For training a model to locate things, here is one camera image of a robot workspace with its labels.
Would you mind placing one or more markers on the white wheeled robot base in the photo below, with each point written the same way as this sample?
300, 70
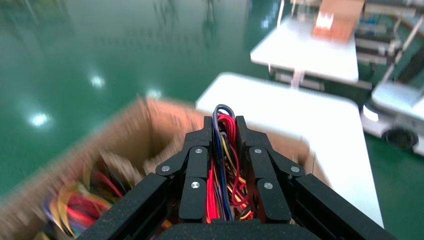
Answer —
391, 99

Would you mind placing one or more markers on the brown cardboard box with dividers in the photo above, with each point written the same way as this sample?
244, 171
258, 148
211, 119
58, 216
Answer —
132, 132

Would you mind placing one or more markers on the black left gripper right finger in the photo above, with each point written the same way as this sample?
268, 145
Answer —
268, 179

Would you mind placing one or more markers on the white background table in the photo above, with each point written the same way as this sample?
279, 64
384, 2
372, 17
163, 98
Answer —
298, 53

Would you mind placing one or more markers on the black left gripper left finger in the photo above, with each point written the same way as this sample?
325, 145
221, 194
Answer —
195, 172

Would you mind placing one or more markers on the metal storage rack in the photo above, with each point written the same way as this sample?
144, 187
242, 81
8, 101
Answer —
374, 46

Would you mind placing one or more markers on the brown cardboard carton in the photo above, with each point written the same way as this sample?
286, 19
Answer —
334, 23

